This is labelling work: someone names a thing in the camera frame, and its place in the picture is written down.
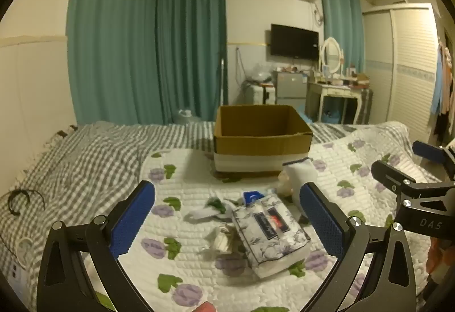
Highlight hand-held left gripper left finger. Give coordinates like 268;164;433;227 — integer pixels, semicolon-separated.
37;180;156;312

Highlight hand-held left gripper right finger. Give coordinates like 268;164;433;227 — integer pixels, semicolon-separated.
299;182;417;312

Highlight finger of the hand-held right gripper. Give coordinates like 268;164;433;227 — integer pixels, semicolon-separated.
412;140;455;165
371;160;455;199

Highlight floral tissue pack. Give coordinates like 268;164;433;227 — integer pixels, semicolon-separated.
231;192;312;279

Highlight cardboard box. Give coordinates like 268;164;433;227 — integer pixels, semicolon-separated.
213;104;314;175

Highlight beige plush toy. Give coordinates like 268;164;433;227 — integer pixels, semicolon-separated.
276;171;303;205

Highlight hanging clothes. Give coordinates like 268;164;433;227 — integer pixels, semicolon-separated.
431;37;455;142

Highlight small blue white packet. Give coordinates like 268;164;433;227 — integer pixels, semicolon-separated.
242;190;266;206

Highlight white floral quilt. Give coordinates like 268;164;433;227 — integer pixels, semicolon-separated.
115;121;446;312

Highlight green and white cloth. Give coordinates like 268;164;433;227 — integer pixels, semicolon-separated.
184;192;232;224

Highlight white wardrobe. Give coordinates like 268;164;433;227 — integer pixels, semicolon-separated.
362;3;440;144

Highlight crumpled white tissue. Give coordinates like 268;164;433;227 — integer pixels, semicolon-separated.
202;224;243;256

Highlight stack of books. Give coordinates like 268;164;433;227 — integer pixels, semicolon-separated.
350;73;371;89

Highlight white dressing table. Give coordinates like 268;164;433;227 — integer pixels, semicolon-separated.
305;79;373;125

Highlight clear water jug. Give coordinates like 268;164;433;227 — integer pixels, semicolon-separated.
177;109;200;126

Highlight white power strip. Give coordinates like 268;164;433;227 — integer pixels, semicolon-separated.
7;261;22;285

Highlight grey mini fridge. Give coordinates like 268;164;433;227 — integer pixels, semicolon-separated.
272;69;308;108

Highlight white oval mirror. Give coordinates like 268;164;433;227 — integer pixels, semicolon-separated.
319;36;345;77

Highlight white appliance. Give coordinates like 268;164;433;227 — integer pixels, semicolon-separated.
245;82;277;106

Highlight narrow teal curtain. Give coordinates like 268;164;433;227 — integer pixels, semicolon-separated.
318;0;367;75

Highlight clear plastic bag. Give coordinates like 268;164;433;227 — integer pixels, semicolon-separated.
248;62;275;84

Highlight metal pole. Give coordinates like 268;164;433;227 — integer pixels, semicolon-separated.
216;57;227;110

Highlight wide teal curtain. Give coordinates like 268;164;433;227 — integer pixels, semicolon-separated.
65;0;228;126

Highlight white cable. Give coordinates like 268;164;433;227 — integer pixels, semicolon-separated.
15;237;37;267

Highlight black cable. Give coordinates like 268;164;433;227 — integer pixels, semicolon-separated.
6;188;47;217

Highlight black wall television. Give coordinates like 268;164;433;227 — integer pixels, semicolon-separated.
270;23;320;60

